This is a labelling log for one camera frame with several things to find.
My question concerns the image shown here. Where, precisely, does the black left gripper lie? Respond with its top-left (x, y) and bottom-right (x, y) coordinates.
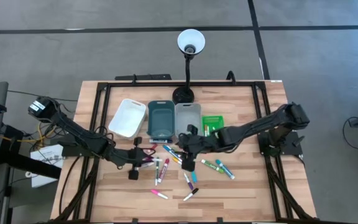
top-left (127, 136), bottom-right (157, 181)

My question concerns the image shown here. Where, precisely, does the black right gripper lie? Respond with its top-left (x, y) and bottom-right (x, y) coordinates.
top-left (176, 123), bottom-right (200, 172)

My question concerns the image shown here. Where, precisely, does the thin blue marker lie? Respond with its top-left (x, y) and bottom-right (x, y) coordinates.
top-left (162, 144), bottom-right (183, 161)

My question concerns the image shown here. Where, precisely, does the thick red whiteboard marker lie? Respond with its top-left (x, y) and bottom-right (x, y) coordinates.
top-left (157, 158), bottom-right (170, 184)

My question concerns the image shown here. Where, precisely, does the grey plastic bin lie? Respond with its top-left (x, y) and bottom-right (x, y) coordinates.
top-left (175, 102), bottom-right (203, 138)

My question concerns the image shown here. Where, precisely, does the teal plastic bin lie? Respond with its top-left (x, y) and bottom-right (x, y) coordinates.
top-left (147, 100), bottom-right (176, 139)

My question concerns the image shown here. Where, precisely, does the thick teal whiteboard marker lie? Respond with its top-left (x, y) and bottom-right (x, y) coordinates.
top-left (214, 159), bottom-right (236, 180)

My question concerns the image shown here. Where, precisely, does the white plastic bin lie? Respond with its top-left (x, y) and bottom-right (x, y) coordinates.
top-left (108, 98), bottom-right (147, 140)

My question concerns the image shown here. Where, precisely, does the green plastic basket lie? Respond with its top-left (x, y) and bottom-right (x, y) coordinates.
top-left (201, 115), bottom-right (226, 137)

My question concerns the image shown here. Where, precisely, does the black gooseneck desk lamp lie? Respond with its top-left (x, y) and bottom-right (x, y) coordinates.
top-left (172, 29), bottom-right (206, 105)

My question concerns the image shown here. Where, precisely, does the black power strip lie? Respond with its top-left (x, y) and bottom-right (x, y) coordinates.
top-left (114, 73), bottom-right (172, 81)

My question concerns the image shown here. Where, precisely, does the white printed paper box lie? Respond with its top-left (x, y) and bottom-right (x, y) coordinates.
top-left (29, 144), bottom-right (65, 189)

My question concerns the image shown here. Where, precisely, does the black stand leg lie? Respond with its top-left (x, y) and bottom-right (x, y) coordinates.
top-left (0, 124), bottom-right (62, 180)

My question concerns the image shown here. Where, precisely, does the yellow cable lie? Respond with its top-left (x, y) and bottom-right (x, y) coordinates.
top-left (1, 123), bottom-right (57, 147)

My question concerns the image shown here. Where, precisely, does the thin black floor cable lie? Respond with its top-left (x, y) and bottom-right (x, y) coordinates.
top-left (7, 90), bottom-right (79, 102)

